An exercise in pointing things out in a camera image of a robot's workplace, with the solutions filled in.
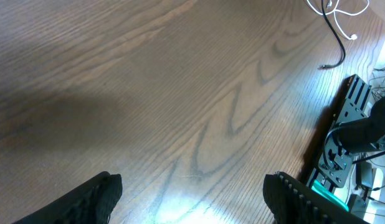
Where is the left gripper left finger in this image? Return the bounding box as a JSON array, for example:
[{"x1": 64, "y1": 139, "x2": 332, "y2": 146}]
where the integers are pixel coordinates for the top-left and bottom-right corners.
[{"x1": 14, "y1": 171, "x2": 123, "y2": 224}]

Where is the black power adapter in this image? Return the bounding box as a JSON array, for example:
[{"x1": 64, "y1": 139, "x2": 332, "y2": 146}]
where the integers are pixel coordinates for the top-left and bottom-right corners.
[{"x1": 356, "y1": 161, "x2": 373, "y2": 189}]

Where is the black USB cable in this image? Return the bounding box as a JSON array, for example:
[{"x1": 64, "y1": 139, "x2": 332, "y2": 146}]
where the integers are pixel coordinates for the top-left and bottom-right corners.
[{"x1": 316, "y1": 0, "x2": 347, "y2": 70}]

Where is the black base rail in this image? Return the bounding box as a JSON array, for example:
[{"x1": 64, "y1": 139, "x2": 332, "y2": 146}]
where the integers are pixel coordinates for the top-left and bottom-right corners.
[{"x1": 304, "y1": 75, "x2": 371, "y2": 191}]

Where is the white USB cable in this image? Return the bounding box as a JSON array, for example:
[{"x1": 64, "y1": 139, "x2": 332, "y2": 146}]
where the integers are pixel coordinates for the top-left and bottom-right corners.
[{"x1": 305, "y1": 0, "x2": 371, "y2": 41}]

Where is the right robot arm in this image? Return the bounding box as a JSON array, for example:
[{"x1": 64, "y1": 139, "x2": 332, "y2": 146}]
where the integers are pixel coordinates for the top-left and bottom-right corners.
[{"x1": 324, "y1": 96, "x2": 385, "y2": 164}]

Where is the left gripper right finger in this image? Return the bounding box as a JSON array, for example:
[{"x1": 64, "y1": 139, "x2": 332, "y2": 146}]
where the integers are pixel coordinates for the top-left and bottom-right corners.
[{"x1": 263, "y1": 172, "x2": 366, "y2": 224}]

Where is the green handled tool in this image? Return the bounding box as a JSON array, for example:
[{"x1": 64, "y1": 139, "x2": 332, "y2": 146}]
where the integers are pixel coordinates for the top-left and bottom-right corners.
[{"x1": 311, "y1": 180, "x2": 349, "y2": 212}]

